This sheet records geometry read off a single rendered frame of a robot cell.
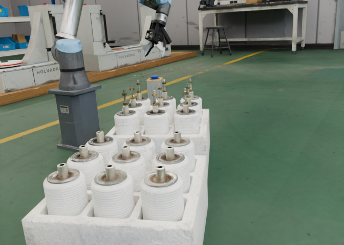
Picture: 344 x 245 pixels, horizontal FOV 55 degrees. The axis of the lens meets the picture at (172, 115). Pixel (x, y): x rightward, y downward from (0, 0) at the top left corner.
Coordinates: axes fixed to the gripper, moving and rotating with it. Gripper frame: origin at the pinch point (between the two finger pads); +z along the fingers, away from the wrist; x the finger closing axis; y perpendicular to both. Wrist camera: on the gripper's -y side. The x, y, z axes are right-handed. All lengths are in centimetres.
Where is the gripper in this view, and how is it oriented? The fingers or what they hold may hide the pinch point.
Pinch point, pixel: (154, 57)
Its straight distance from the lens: 195.6
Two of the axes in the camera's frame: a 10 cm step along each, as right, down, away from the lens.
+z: -2.3, 9.7, -0.5
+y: -6.7, -2.0, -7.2
